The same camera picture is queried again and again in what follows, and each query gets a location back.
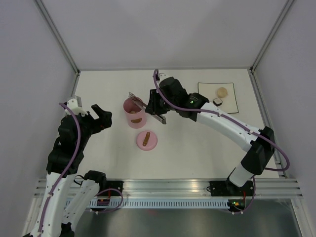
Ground right aluminium frame post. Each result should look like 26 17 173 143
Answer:
249 0 296 74

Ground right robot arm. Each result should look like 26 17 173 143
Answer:
145 72 275 195

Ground aluminium frame post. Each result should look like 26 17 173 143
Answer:
34 0 81 75
249 0 296 74

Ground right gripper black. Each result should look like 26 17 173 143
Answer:
146 88 178 115

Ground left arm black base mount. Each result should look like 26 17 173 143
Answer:
103 180 124 197

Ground left aluminium frame post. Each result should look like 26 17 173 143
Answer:
34 0 81 75

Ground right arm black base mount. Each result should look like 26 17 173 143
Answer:
206 180 231 197

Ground pink lunch box lid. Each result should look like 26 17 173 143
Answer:
136 130 158 151

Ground pink cylindrical lunch box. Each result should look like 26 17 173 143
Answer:
123 98 147 129

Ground white square plate black rim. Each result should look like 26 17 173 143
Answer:
197 82 239 114

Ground white slotted cable duct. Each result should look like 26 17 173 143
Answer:
87 199 230 209

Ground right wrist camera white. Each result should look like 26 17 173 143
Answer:
156 72 169 81

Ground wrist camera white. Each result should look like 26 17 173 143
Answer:
66 96 86 116
156 72 169 81

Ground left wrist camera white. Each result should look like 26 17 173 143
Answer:
66 96 86 116

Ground metal tongs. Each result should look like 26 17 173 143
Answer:
128 92 166 125

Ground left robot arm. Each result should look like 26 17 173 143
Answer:
27 102 112 237

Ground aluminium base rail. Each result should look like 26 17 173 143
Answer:
34 177 304 198

